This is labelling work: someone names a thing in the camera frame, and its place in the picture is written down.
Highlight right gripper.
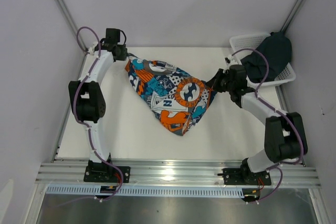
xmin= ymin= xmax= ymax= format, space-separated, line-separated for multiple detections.
xmin=205 ymin=68 xmax=234 ymax=93

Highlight colourful patterned shorts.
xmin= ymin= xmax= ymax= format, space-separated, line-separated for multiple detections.
xmin=125 ymin=54 xmax=217 ymax=136

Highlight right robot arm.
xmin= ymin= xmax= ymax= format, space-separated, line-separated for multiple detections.
xmin=207 ymin=65 xmax=308 ymax=184

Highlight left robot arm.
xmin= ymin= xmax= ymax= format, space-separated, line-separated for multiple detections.
xmin=68 ymin=45 xmax=128 ymax=182

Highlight dark green shorts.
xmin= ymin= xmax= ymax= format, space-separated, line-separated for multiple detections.
xmin=241 ymin=32 xmax=292 ymax=83

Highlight white plastic basket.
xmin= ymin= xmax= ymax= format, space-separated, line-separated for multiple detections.
xmin=229 ymin=33 xmax=296 ymax=88

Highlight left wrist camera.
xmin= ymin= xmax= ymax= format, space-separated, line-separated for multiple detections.
xmin=100 ymin=28 xmax=127 ymax=46

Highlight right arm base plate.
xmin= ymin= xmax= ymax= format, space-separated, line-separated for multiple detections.
xmin=217 ymin=168 xmax=271 ymax=186

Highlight aluminium rail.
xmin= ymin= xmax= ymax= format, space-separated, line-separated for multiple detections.
xmin=35 ymin=159 xmax=321 ymax=189

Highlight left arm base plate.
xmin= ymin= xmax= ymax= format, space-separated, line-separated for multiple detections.
xmin=83 ymin=166 xmax=131 ymax=183

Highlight slotted cable duct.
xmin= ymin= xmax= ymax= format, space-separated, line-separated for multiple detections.
xmin=46 ymin=184 xmax=244 ymax=198

